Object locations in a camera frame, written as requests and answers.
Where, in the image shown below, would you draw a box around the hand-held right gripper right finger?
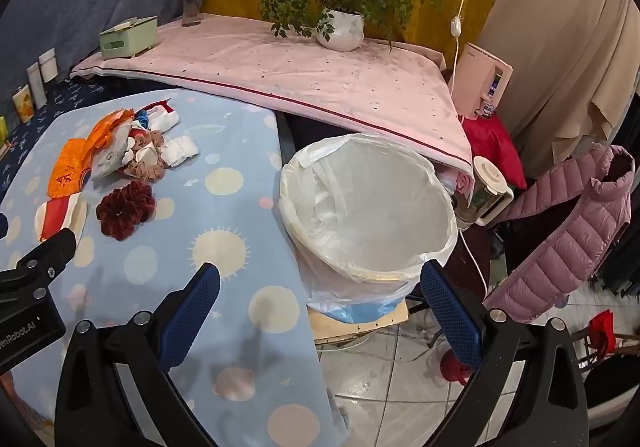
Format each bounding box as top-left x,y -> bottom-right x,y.
420,261 -> 591,447

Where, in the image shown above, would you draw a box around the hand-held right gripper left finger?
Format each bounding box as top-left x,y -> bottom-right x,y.
54,262 -> 222,447

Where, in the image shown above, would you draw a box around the orange printed packet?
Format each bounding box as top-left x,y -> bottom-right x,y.
47,138 -> 94,198

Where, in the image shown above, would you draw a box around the dark red scrunchie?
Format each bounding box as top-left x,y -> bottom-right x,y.
96,180 -> 157,241

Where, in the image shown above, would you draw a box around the bin with white plastic liner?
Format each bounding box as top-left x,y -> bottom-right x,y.
278,133 -> 458,323

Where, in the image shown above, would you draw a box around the brown scrunchie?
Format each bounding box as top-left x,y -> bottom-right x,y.
124,130 -> 167,183

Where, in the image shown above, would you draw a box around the orange clothing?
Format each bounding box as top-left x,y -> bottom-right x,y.
85,110 -> 136,153

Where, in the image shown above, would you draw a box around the white paper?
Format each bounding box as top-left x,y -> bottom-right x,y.
125,136 -> 160,164

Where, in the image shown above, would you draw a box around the white tissue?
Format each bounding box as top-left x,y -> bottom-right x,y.
160,134 -> 198,168

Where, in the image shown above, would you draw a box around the red plastic object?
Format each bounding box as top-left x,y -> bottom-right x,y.
439,352 -> 473,384

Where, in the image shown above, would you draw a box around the wooden board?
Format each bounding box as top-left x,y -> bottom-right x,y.
307,299 -> 411,345

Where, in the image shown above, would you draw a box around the blue planet print blanket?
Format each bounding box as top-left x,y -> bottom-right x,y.
0,90 -> 351,447

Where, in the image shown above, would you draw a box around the yellow printed can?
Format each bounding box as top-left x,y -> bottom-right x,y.
12,86 -> 35,124

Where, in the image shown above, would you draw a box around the pink down jacket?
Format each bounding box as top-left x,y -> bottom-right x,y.
482,144 -> 636,325

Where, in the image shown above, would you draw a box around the white lidded kettle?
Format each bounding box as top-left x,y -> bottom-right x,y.
454,156 -> 515,230

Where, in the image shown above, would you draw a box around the tall white bottle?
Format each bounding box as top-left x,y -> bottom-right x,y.
27,63 -> 48,109

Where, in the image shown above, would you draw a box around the dark blue printed cloth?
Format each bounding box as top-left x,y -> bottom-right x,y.
0,77 -> 121,188

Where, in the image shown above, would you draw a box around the short white bottle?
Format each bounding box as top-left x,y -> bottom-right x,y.
39,48 -> 58,83

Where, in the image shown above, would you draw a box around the red cushion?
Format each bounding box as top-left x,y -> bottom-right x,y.
461,114 -> 527,190

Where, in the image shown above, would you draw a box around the white blue red sock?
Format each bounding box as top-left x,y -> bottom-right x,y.
142,100 -> 180,132

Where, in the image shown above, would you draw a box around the dark hanging clothes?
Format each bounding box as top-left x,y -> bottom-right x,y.
595,92 -> 640,298

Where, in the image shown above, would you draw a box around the green tissue box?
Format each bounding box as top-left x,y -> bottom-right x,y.
98,16 -> 160,60

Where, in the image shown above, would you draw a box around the pink countertop appliance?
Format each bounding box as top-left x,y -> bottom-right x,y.
447,43 -> 515,120

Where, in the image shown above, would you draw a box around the pink quilted cloth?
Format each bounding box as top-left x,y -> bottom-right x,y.
70,13 -> 473,175

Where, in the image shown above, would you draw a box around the beige curtain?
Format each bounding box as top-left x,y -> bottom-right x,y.
475,0 -> 640,165

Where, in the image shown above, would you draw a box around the thin white cord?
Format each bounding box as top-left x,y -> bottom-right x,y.
457,227 -> 488,303

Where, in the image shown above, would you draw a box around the white cable with inline switch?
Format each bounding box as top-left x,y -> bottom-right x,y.
447,0 -> 473,93

